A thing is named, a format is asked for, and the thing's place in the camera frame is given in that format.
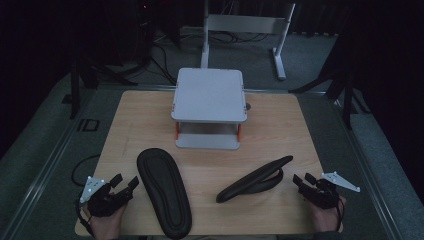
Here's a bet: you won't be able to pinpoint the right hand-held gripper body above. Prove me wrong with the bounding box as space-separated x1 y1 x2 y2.
298 171 362 210

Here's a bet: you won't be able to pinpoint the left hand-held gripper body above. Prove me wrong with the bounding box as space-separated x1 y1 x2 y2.
79 176 133 218

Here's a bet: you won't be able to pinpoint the black slipper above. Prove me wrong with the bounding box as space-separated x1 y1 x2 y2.
136 147 193 240
215 154 295 204

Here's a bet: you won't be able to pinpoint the white two-tier shoe rack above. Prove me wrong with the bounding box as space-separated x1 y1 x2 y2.
170 67 249 151

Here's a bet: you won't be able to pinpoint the person's right hand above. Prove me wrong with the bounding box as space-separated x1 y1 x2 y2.
311 197 348 233

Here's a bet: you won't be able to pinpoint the person's left hand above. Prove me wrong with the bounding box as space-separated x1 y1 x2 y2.
87 203 128 240

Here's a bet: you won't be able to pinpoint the black floor tape mark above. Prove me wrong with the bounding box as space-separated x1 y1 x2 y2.
76 118 101 132

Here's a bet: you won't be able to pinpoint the black metal stand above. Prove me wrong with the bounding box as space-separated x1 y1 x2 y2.
67 58 140 121
288 64 372 131

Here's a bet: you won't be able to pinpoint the white metal stand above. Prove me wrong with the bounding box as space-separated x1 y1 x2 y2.
199 0 297 81

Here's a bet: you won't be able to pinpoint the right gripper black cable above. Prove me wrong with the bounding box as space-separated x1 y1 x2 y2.
335 195 346 232

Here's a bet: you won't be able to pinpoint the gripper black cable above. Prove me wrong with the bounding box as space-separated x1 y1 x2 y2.
76 196 97 238
335 195 346 232

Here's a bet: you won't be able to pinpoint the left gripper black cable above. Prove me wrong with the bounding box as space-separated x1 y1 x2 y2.
76 196 97 238

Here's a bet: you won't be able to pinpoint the black cable loop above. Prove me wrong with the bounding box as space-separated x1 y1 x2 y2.
70 153 101 188

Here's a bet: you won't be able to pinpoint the black floor cables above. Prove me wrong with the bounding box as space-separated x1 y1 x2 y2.
148 31 270 86

